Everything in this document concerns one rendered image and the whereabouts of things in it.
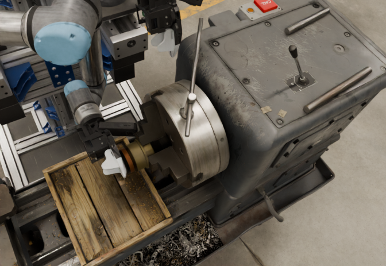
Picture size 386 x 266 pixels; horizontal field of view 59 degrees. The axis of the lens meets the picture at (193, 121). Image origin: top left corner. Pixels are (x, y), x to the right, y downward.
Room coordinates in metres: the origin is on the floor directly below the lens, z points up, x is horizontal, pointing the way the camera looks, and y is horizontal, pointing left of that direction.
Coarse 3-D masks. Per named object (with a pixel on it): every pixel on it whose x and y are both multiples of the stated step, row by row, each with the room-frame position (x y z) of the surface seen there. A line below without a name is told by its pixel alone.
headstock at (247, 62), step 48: (288, 0) 1.05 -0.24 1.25; (192, 48) 0.75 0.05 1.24; (240, 48) 0.77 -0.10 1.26; (336, 48) 0.86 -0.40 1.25; (240, 96) 0.59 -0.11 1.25; (288, 96) 0.63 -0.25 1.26; (336, 96) 0.66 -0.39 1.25; (240, 144) 0.49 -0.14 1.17; (288, 144) 0.54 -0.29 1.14; (240, 192) 0.45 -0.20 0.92
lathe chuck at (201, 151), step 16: (160, 96) 0.56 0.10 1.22; (176, 96) 0.57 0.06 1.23; (160, 112) 0.53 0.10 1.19; (176, 112) 0.51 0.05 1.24; (192, 112) 0.52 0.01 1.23; (176, 128) 0.47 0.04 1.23; (192, 128) 0.48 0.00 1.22; (208, 128) 0.49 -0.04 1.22; (176, 144) 0.46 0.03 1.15; (192, 144) 0.44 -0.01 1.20; (208, 144) 0.46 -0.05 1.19; (192, 160) 0.41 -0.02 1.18; (208, 160) 0.43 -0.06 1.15; (208, 176) 0.41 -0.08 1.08
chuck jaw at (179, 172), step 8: (160, 152) 0.45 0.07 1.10; (168, 152) 0.45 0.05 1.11; (152, 160) 0.42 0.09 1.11; (160, 160) 0.42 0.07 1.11; (168, 160) 0.43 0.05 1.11; (176, 160) 0.43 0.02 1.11; (152, 168) 0.40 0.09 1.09; (160, 168) 0.41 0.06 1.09; (168, 168) 0.40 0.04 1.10; (176, 168) 0.40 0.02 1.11; (184, 168) 0.41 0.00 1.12; (176, 176) 0.38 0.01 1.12; (184, 176) 0.39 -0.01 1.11; (192, 176) 0.39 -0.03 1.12; (200, 176) 0.41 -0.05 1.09
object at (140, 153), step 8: (128, 144) 0.45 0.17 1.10; (136, 144) 0.45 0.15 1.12; (120, 152) 0.42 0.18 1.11; (128, 152) 0.42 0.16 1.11; (136, 152) 0.42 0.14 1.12; (144, 152) 0.43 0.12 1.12; (152, 152) 0.44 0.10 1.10; (128, 160) 0.40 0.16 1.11; (136, 160) 0.40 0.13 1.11; (144, 160) 0.41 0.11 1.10; (128, 168) 0.38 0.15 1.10; (136, 168) 0.39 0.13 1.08
